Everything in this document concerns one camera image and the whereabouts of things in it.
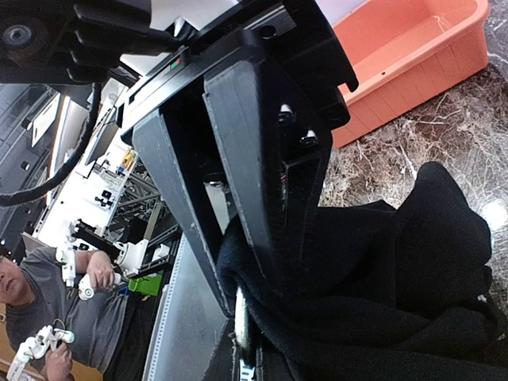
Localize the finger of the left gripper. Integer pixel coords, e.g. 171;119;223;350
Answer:
204;59;332;294
133;110;233;317

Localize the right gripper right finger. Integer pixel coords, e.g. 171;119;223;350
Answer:
255;337;298;381

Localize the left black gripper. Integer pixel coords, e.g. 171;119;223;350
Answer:
117;1;358;145

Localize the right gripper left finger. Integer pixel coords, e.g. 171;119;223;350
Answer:
202;321;240;381

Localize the black t-shirt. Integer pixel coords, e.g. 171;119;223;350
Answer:
217;162;507;380

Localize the orange plastic bin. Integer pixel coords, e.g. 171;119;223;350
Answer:
333;1;491;148

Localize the person in grey shirt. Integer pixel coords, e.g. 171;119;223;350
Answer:
1;248;128;380

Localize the black braided cable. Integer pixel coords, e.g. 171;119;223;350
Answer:
0;81;103;208

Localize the white slotted cable duct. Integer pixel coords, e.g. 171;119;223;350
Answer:
142;235;187;380

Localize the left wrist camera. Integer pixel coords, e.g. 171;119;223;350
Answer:
1;1;180;85

